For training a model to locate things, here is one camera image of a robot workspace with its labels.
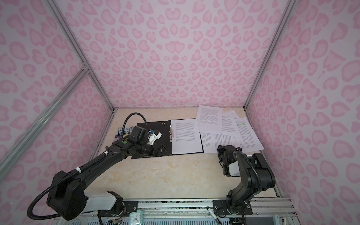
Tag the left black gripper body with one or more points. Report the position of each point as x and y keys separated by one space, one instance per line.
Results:
x=145 y=149

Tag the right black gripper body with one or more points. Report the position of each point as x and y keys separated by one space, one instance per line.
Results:
x=221 y=154

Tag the white printed sheet back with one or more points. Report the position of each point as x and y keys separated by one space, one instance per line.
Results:
x=210 y=119

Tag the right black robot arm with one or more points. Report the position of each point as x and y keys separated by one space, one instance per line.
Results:
x=255 y=174

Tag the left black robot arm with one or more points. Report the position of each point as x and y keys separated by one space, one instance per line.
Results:
x=66 y=195

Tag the white sheet green header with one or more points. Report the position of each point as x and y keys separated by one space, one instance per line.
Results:
x=251 y=142

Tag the colourful paperback book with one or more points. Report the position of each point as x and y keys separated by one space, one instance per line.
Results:
x=120 y=133

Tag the small white desk clock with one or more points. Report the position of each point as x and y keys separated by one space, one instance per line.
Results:
x=136 y=218

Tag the black file folder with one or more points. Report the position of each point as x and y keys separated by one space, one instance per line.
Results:
x=167 y=138

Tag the white printed sheet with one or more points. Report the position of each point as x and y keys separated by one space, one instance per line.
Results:
x=210 y=119
x=210 y=142
x=186 y=137
x=229 y=126

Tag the black pen on rail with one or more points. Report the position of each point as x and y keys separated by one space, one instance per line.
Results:
x=211 y=212

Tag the aluminium diagonal frame bar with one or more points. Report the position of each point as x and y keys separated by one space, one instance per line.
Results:
x=18 y=150

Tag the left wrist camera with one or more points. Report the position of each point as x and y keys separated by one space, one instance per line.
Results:
x=143 y=136

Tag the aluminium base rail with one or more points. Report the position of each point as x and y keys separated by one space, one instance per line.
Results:
x=266 y=211

